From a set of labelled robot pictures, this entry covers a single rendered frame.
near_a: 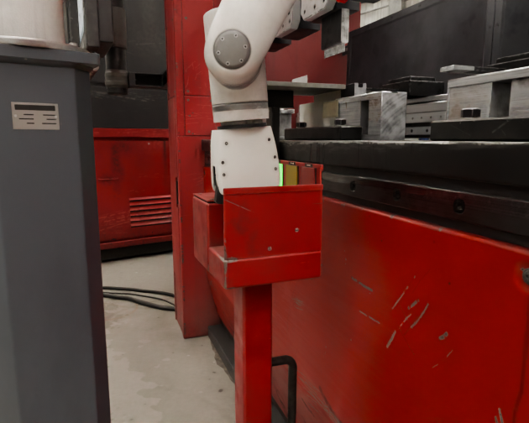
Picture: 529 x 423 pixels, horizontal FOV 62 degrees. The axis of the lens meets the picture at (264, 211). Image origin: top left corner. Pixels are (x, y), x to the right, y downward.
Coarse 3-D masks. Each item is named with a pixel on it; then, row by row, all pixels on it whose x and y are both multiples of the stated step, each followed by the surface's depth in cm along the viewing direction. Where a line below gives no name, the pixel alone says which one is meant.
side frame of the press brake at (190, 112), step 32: (192, 0) 176; (192, 32) 178; (320, 32) 196; (192, 64) 180; (288, 64) 194; (320, 64) 199; (192, 96) 182; (192, 128) 184; (192, 160) 186; (192, 192) 188; (192, 224) 190; (192, 256) 192; (192, 288) 194; (192, 320) 196
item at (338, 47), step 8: (344, 8) 102; (328, 16) 108; (336, 16) 104; (344, 16) 102; (328, 24) 108; (336, 24) 105; (344, 24) 103; (328, 32) 108; (336, 32) 105; (344, 32) 103; (328, 40) 108; (336, 40) 105; (344, 40) 103; (328, 48) 110; (336, 48) 107; (344, 48) 104; (328, 56) 111
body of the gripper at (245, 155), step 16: (224, 128) 64; (240, 128) 64; (256, 128) 65; (224, 144) 64; (240, 144) 65; (256, 144) 66; (272, 144) 67; (224, 160) 64; (240, 160) 65; (256, 160) 66; (272, 160) 67; (224, 176) 65; (240, 176) 66; (256, 176) 66; (272, 176) 68
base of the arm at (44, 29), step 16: (0, 0) 60; (16, 0) 60; (32, 0) 61; (48, 0) 63; (0, 16) 60; (16, 16) 60; (32, 16) 61; (48, 16) 63; (0, 32) 60; (16, 32) 61; (32, 32) 62; (48, 32) 63; (64, 32) 67; (48, 48) 60; (64, 48) 62; (80, 48) 65
